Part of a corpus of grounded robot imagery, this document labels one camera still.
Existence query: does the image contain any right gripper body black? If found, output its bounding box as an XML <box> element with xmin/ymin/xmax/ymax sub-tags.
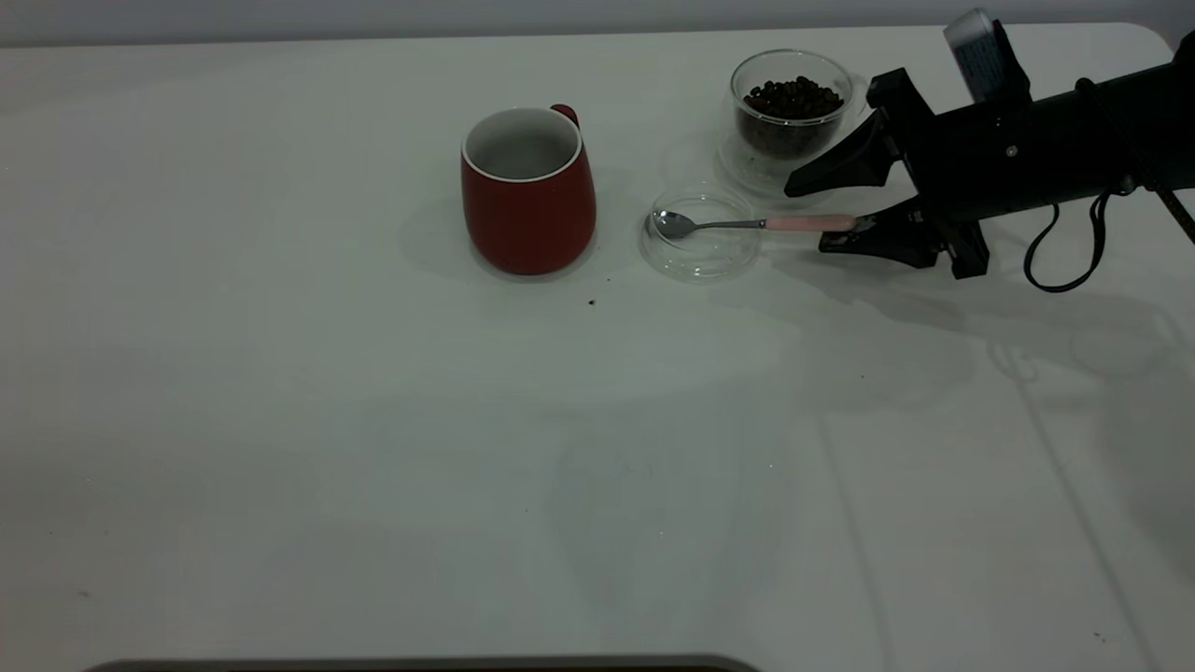
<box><xmin>866</xmin><ymin>68</ymin><xmax>1098</xmax><ymax>279</ymax></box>

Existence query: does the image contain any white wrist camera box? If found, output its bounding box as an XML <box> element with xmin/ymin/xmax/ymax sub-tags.
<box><xmin>943</xmin><ymin>7</ymin><xmax>1033</xmax><ymax>105</ymax></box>

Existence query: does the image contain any clear glass cup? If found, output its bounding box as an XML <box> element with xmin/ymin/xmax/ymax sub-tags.
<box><xmin>717</xmin><ymin>49</ymin><xmax>871</xmax><ymax>199</ymax></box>

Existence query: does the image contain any pink handled metal spoon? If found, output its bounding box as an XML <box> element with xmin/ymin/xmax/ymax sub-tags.
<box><xmin>651</xmin><ymin>210</ymin><xmax>858</xmax><ymax>241</ymax></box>

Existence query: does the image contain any red ceramic mug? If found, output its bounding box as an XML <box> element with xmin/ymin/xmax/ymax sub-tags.
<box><xmin>459</xmin><ymin>104</ymin><xmax>598</xmax><ymax>277</ymax></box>

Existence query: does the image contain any dark coffee beans pile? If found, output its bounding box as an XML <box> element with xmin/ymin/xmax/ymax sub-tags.
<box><xmin>736</xmin><ymin>77</ymin><xmax>846</xmax><ymax>160</ymax></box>

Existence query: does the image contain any clear glass lid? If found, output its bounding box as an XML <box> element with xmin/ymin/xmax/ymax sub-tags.
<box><xmin>640</xmin><ymin>187</ymin><xmax>766</xmax><ymax>285</ymax></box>

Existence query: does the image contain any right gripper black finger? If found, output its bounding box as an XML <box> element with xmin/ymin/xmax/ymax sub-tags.
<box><xmin>784</xmin><ymin>112</ymin><xmax>903</xmax><ymax>198</ymax></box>
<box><xmin>820</xmin><ymin>198</ymin><xmax>949</xmax><ymax>270</ymax></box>

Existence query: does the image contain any black cable loop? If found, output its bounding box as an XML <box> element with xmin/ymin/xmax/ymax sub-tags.
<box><xmin>1024</xmin><ymin>187</ymin><xmax>1114</xmax><ymax>294</ymax></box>

